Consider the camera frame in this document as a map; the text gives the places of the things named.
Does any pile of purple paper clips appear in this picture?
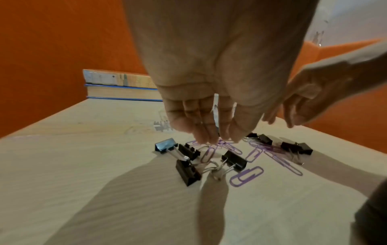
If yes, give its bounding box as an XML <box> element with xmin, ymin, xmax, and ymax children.
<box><xmin>184</xmin><ymin>137</ymin><xmax>304</xmax><ymax>188</ymax></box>

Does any thick blue cover book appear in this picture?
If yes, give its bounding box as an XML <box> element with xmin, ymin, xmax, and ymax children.
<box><xmin>85</xmin><ymin>83</ymin><xmax>165</xmax><ymax>102</ymax></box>

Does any person's right hand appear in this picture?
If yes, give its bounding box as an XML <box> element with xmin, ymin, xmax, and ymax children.
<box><xmin>261</xmin><ymin>60</ymin><xmax>357</xmax><ymax>129</ymax></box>

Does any person's left hand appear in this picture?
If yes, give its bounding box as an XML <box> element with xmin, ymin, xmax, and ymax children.
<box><xmin>122</xmin><ymin>0</ymin><xmax>320</xmax><ymax>144</ymax></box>

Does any person's right forearm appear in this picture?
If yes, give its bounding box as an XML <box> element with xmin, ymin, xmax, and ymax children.
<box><xmin>350</xmin><ymin>39</ymin><xmax>387</xmax><ymax>101</ymax></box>

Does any person's black clothing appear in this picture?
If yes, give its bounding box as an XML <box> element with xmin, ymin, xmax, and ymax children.
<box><xmin>350</xmin><ymin>179</ymin><xmax>387</xmax><ymax>245</ymax></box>

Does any yellow paperback book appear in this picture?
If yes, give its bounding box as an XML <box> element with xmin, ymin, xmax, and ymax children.
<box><xmin>82</xmin><ymin>69</ymin><xmax>158</xmax><ymax>90</ymax></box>

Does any group of black binder clips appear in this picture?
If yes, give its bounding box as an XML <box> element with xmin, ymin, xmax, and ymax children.
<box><xmin>154</xmin><ymin>132</ymin><xmax>314</xmax><ymax>188</ymax></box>

